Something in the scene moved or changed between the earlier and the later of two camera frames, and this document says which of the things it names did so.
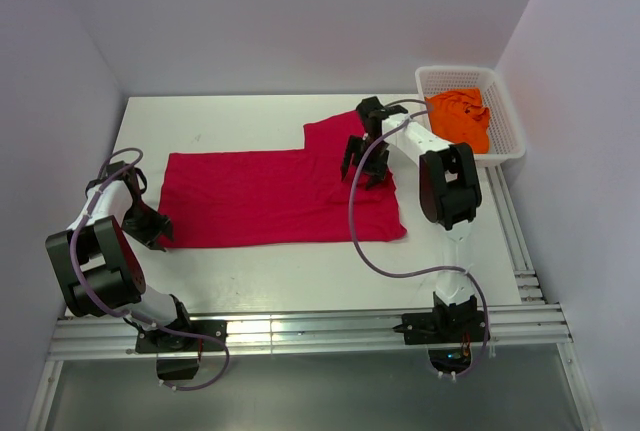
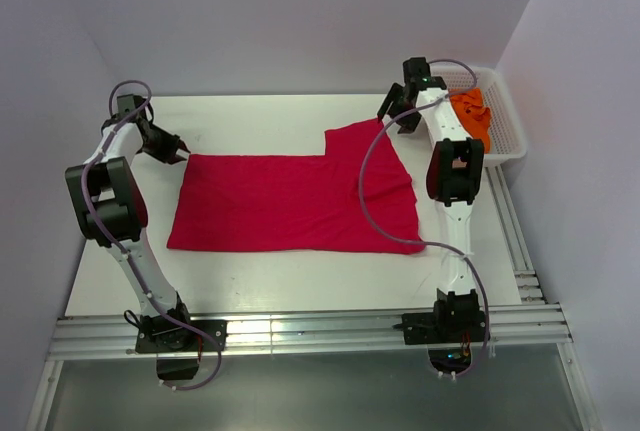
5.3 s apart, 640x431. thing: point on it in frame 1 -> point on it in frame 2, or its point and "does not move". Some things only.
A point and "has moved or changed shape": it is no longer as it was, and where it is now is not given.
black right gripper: [377, 170] -> [393, 95]
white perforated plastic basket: [506, 140] does not move
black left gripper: [161, 224] -> [173, 144]
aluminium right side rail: [528, 287] does not move
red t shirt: [262, 197] has moved or changed shape
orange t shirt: [459, 116] does not move
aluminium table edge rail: [310, 331] does not move
